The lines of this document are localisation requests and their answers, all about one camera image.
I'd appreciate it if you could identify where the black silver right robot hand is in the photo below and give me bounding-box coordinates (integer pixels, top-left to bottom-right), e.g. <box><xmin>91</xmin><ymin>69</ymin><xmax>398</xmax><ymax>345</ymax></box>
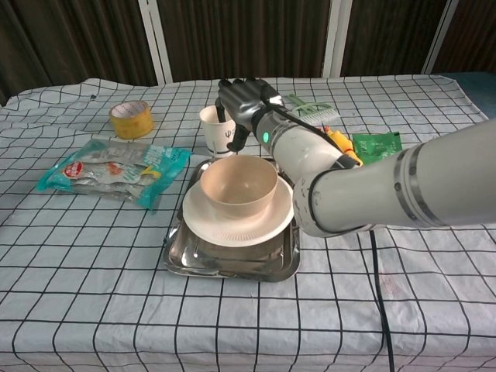
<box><xmin>215</xmin><ymin>77</ymin><xmax>282</xmax><ymax>153</ymax></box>

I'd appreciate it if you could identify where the white paper cup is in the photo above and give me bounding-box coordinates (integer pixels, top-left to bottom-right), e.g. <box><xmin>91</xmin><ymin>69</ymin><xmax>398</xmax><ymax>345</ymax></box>
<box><xmin>198</xmin><ymin>104</ymin><xmax>238</xmax><ymax>157</ymax></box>

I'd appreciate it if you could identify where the beige bowl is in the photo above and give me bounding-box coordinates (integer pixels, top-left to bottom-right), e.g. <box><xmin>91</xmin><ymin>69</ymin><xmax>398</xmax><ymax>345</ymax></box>
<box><xmin>200</xmin><ymin>155</ymin><xmax>279</xmax><ymax>219</ymax></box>

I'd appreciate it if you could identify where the white round plate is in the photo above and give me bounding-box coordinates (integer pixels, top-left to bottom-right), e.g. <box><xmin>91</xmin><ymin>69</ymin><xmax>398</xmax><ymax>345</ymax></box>
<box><xmin>181</xmin><ymin>174</ymin><xmax>295</xmax><ymax>247</ymax></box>

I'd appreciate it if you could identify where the rectangular metal tray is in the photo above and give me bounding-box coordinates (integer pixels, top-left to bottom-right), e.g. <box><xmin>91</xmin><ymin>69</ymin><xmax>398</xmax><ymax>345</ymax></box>
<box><xmin>162</xmin><ymin>157</ymin><xmax>302</xmax><ymax>283</ymax></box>

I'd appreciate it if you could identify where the green hand brush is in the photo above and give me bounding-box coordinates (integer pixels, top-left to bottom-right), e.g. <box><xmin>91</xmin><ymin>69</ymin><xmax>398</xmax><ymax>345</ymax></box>
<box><xmin>286</xmin><ymin>94</ymin><xmax>339</xmax><ymax>128</ymax></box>

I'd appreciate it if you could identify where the yellow rubber chicken toy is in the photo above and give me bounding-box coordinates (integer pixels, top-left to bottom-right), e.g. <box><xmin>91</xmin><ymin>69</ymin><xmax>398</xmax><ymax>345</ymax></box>
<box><xmin>323</xmin><ymin>126</ymin><xmax>363</xmax><ymax>166</ymax></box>

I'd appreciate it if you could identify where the yellow packing tape roll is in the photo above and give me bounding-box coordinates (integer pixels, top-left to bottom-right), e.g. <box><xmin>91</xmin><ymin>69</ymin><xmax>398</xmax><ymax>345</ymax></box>
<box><xmin>108</xmin><ymin>100</ymin><xmax>155</xmax><ymax>140</ymax></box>

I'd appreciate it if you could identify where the green sachet packet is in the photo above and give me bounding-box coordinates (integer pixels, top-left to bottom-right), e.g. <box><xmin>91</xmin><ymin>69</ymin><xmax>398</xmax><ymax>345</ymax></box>
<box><xmin>351</xmin><ymin>131</ymin><xmax>404</xmax><ymax>164</ymax></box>

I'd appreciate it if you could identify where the teal clear snack bag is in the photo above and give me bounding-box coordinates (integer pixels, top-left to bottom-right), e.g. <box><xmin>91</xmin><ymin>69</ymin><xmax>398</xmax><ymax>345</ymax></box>
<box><xmin>36</xmin><ymin>139</ymin><xmax>194</xmax><ymax>212</ymax></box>

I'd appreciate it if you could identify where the white black checkered tablecloth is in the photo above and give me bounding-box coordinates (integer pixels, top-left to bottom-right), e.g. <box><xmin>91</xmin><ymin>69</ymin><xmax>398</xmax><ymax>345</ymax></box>
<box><xmin>0</xmin><ymin>73</ymin><xmax>496</xmax><ymax>372</ymax></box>

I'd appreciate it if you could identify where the blue felt table cover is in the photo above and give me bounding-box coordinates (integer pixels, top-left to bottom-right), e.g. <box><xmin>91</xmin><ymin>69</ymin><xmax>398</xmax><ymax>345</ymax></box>
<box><xmin>441</xmin><ymin>71</ymin><xmax>496</xmax><ymax>123</ymax></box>

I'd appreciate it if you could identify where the white partition frame post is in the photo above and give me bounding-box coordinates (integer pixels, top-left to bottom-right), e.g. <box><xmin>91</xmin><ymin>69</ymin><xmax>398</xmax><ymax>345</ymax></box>
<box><xmin>138</xmin><ymin>0</ymin><xmax>174</xmax><ymax>84</ymax></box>
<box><xmin>422</xmin><ymin>0</ymin><xmax>460</xmax><ymax>74</ymax></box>
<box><xmin>321</xmin><ymin>0</ymin><xmax>353</xmax><ymax>78</ymax></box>

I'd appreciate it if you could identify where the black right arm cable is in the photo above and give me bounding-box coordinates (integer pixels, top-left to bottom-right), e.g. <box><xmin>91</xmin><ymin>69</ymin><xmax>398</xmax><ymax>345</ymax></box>
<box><xmin>263</xmin><ymin>92</ymin><xmax>397</xmax><ymax>372</ymax></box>

